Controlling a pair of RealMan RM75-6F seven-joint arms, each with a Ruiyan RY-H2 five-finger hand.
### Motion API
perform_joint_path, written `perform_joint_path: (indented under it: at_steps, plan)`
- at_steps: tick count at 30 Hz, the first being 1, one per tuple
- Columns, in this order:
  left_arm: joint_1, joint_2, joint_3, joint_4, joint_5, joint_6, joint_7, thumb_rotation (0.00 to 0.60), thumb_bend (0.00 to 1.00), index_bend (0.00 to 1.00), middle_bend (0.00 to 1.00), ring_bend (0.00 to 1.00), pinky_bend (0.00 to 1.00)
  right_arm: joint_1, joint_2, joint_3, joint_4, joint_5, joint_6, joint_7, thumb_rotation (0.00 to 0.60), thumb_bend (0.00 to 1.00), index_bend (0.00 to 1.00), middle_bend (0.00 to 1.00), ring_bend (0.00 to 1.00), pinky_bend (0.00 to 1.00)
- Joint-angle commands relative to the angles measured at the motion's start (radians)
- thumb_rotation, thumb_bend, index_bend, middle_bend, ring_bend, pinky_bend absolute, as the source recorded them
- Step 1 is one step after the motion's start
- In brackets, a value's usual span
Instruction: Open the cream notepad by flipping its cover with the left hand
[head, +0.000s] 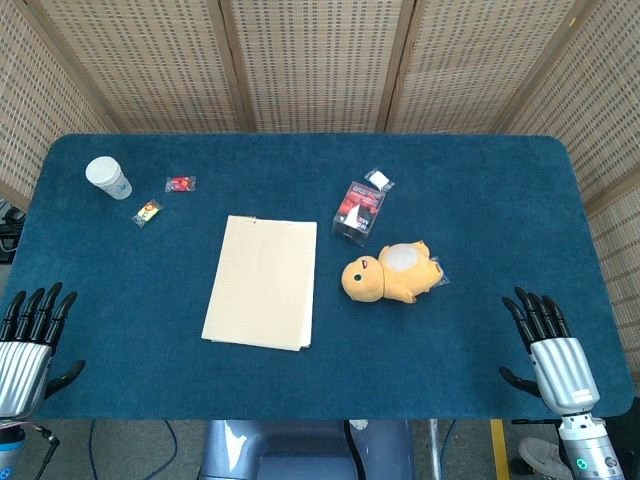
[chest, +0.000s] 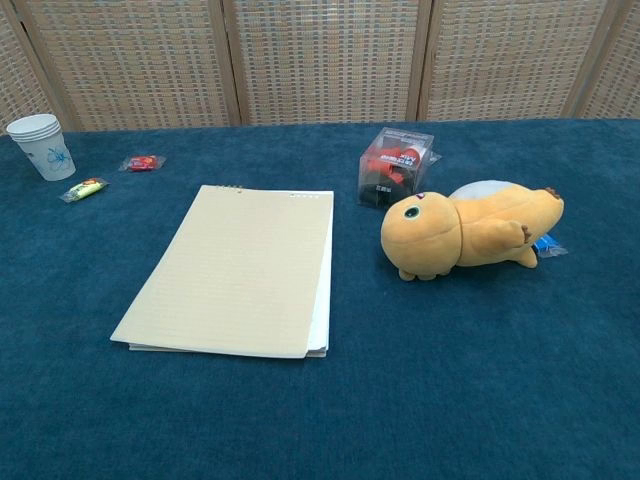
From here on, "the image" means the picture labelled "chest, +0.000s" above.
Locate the yellow plush toy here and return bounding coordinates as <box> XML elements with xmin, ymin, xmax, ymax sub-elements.
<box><xmin>380</xmin><ymin>178</ymin><xmax>567</xmax><ymax>282</ymax></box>

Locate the blue wrapped candy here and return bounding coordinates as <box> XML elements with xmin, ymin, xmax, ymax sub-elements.
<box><xmin>530</xmin><ymin>232</ymin><xmax>569</xmax><ymax>259</ymax></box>

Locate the woven folding screen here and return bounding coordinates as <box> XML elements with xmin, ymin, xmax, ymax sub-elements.
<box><xmin>0</xmin><ymin>0</ymin><xmax>640</xmax><ymax>133</ymax></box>

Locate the red wrapped candy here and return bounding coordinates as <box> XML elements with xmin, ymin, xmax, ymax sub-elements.
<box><xmin>118</xmin><ymin>154</ymin><xmax>167</xmax><ymax>173</ymax></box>

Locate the clear box with red toy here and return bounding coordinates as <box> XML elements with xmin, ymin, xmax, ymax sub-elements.
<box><xmin>356</xmin><ymin>126</ymin><xmax>436</xmax><ymax>208</ymax></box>

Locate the white paper cup stack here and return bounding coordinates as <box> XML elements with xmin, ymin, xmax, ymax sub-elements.
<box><xmin>5</xmin><ymin>113</ymin><xmax>77</xmax><ymax>182</ymax></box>

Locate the yellow notepad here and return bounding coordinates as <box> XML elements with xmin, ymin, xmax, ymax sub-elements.
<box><xmin>109</xmin><ymin>183</ymin><xmax>335</xmax><ymax>361</ymax></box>

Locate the blue table cloth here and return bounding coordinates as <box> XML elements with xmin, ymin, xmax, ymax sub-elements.
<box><xmin>0</xmin><ymin>118</ymin><xmax>640</xmax><ymax>480</ymax></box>

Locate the yellow green wrapped candy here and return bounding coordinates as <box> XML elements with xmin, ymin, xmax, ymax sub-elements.
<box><xmin>58</xmin><ymin>176</ymin><xmax>110</xmax><ymax>204</ymax></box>

